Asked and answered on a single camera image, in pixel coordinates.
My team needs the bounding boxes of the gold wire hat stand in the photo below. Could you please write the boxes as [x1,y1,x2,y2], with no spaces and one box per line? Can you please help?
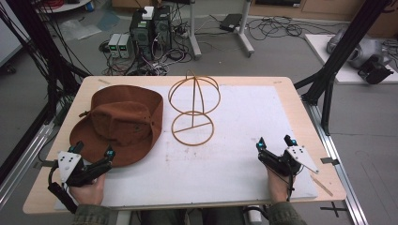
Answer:
[167,68,222,147]

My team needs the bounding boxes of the grey metal table leg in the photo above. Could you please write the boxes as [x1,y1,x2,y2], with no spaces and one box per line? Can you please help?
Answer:
[236,0,255,58]
[187,0,203,61]

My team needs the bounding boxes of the tangle of cables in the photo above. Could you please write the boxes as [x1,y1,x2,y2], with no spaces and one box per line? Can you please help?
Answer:
[99,38,194,77]

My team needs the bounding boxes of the black flat box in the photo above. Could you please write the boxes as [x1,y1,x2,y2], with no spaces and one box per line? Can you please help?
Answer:
[218,12,244,33]

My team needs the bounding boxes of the white box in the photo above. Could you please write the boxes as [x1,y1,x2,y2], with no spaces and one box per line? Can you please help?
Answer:
[142,6,156,21]

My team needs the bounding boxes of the grey tape strip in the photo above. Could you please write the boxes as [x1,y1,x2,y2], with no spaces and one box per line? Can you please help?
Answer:
[319,157,341,166]
[32,159,58,170]

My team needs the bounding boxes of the round white table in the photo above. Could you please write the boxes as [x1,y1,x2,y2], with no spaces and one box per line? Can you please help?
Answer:
[35,0,93,14]

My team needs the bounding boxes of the person's right hand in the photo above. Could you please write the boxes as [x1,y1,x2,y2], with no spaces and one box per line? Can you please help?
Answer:
[266,165,297,204]

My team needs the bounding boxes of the white table mat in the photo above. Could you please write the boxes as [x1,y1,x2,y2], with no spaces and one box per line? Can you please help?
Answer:
[54,84,320,211]

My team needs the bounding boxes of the black device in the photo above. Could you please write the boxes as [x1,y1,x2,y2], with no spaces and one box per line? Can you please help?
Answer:
[357,55,395,85]

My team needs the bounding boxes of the white cabinet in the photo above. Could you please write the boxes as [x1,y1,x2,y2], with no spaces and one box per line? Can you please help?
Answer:
[0,0,31,68]

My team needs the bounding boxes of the grey bench power supply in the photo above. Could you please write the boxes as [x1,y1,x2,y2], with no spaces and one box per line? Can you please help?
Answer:
[107,33,123,58]
[117,34,134,59]

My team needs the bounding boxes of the clear plastic sheet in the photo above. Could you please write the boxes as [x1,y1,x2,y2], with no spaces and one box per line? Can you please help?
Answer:
[58,18,103,42]

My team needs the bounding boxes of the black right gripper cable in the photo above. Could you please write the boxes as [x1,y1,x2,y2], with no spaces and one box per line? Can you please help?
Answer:
[285,162,306,203]

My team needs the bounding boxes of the white cylinder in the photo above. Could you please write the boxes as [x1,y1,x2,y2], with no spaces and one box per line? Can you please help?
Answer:
[246,207,264,225]

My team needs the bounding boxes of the teal sheet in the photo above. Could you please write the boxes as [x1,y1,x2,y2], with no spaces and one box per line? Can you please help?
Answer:
[96,10,122,32]

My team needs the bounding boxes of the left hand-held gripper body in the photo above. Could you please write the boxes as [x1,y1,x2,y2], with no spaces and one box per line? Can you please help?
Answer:
[57,149,113,188]

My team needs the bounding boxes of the loose black floor cables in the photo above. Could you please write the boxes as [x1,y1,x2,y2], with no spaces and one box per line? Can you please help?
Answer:
[246,14,341,42]

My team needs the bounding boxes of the person's left hand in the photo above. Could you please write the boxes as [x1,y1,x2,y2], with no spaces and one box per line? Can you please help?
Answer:
[69,172,107,206]

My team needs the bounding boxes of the thin wooden stick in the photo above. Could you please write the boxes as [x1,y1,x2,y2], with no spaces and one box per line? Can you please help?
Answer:
[309,173,334,198]

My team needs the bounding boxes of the black computer tower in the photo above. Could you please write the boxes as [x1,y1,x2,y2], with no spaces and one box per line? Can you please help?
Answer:
[152,5,174,53]
[129,10,155,61]

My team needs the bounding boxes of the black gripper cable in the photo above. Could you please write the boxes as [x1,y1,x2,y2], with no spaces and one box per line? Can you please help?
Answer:
[285,162,306,203]
[46,158,79,216]

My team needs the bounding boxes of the black tape cross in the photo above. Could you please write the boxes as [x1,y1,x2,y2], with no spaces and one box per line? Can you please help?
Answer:
[319,201,348,219]

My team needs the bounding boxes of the aluminium rail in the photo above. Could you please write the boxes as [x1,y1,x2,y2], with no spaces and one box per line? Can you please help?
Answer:
[301,96,371,225]
[0,121,56,211]

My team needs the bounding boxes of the brown felt brimmed hat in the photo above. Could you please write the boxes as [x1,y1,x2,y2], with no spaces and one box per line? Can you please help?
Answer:
[69,84,165,168]

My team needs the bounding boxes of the grey robot shell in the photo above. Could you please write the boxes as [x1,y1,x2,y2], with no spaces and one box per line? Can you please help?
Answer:
[326,28,392,70]

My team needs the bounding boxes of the white floor platform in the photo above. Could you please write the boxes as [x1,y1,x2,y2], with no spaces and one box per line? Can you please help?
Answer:
[303,32,398,85]

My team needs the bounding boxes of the person's legs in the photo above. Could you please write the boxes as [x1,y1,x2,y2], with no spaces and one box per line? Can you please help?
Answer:
[137,207,247,225]

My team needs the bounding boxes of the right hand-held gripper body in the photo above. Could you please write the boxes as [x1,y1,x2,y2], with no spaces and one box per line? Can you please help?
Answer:
[257,145,320,178]

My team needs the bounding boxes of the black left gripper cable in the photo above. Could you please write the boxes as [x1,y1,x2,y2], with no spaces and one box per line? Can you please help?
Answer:
[46,158,79,216]

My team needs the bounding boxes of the black metal frame with cables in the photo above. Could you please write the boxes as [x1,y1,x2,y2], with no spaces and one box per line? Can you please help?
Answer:
[0,0,92,186]

